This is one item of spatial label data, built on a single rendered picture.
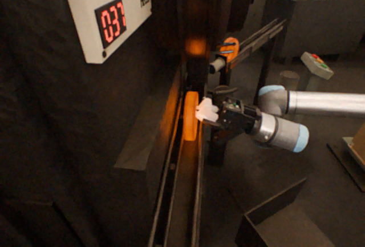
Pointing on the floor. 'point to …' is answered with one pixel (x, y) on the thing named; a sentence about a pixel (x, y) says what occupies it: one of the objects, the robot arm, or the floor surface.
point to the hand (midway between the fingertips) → (191, 111)
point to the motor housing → (219, 152)
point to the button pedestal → (310, 80)
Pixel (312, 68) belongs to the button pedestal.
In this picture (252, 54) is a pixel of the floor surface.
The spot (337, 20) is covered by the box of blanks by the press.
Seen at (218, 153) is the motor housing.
